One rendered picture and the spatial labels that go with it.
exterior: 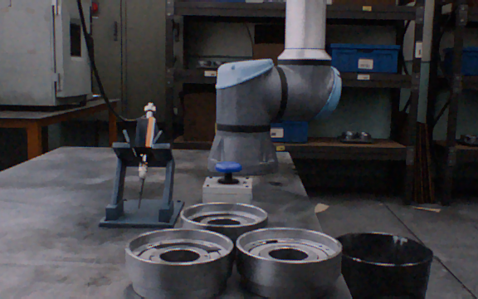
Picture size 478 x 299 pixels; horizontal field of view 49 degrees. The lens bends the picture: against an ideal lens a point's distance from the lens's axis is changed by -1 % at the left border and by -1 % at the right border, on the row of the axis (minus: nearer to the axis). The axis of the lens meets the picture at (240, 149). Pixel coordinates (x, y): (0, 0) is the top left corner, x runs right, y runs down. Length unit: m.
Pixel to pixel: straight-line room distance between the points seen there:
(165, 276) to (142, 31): 3.99
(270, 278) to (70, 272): 0.21
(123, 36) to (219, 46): 0.81
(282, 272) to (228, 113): 0.62
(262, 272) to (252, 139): 0.60
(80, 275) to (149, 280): 0.11
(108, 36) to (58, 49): 1.71
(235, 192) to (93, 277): 0.27
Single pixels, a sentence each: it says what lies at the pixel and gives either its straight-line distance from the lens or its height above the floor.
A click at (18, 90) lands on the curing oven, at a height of 0.89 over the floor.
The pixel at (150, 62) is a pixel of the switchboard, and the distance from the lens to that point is 4.40.
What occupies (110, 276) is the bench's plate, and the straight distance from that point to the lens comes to 0.57.
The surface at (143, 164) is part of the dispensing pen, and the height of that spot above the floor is 0.88.
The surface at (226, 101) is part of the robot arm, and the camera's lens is 1.07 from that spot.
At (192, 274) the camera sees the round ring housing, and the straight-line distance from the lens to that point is 0.48.
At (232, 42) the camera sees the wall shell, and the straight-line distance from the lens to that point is 4.57.
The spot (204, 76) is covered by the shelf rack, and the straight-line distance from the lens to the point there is 3.98.
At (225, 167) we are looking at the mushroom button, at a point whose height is 0.87.
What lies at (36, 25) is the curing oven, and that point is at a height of 1.21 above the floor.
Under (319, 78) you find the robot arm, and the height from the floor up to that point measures 1.00.
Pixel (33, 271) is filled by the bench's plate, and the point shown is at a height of 0.80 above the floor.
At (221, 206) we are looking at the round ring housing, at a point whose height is 0.84.
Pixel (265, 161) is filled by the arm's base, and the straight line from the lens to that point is 1.09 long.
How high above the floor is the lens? 1.01
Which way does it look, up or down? 9 degrees down
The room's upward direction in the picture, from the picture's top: 1 degrees clockwise
